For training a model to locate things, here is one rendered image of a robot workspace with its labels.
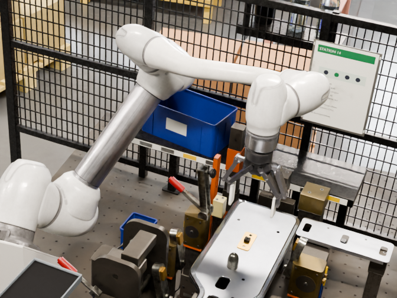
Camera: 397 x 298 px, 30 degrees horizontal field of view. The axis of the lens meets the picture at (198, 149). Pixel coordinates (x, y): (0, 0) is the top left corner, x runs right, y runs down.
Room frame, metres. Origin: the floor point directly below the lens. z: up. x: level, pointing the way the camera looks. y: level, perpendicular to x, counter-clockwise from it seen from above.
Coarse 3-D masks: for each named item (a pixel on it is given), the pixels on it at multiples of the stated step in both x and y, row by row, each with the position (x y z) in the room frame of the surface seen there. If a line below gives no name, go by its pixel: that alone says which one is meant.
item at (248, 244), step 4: (248, 232) 1.79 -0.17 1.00; (244, 236) 1.77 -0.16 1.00; (248, 236) 1.77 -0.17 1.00; (252, 236) 1.77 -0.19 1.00; (256, 236) 1.78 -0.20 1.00; (240, 240) 1.75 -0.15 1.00; (244, 240) 1.75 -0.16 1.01; (248, 240) 1.74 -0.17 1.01; (252, 240) 1.75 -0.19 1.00; (240, 244) 1.73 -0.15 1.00; (244, 244) 1.73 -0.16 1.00; (248, 244) 1.73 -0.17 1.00; (240, 248) 1.71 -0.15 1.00; (244, 248) 1.71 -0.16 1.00; (248, 248) 1.71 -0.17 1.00
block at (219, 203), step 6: (216, 198) 1.87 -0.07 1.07; (222, 198) 1.87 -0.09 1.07; (216, 204) 1.85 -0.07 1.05; (222, 204) 1.85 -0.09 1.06; (216, 210) 1.85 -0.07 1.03; (222, 210) 1.85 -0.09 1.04; (216, 216) 1.85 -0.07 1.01; (222, 216) 1.85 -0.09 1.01; (216, 222) 1.85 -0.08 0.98; (216, 228) 1.85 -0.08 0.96
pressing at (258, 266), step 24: (240, 216) 1.87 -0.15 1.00; (264, 216) 1.88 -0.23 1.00; (288, 216) 1.89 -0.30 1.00; (216, 240) 1.74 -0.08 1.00; (264, 240) 1.76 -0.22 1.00; (288, 240) 1.78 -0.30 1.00; (216, 264) 1.63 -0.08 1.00; (240, 264) 1.64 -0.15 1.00; (264, 264) 1.65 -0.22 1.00; (216, 288) 1.54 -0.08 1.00; (240, 288) 1.54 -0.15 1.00; (264, 288) 1.56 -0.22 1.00
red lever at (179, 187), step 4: (172, 180) 1.83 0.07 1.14; (176, 180) 1.83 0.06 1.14; (172, 184) 1.83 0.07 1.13; (176, 184) 1.82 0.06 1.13; (180, 184) 1.83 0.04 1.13; (176, 188) 1.82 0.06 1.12; (180, 188) 1.82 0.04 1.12; (184, 188) 1.82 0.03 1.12; (180, 192) 1.82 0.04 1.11; (184, 192) 1.82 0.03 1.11; (188, 192) 1.82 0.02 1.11; (188, 196) 1.81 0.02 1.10; (192, 196) 1.82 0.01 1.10; (192, 200) 1.81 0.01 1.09; (196, 200) 1.81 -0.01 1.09; (196, 204) 1.80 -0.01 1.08; (208, 212) 1.79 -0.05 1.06
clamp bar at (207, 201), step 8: (200, 168) 1.80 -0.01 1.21; (208, 168) 1.82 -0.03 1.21; (200, 176) 1.79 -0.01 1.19; (208, 176) 1.81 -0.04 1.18; (200, 184) 1.79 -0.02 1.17; (208, 184) 1.81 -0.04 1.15; (200, 192) 1.79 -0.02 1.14; (208, 192) 1.81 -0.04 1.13; (200, 200) 1.79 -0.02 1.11; (208, 200) 1.81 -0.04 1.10; (200, 208) 1.79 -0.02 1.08; (208, 208) 1.81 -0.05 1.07
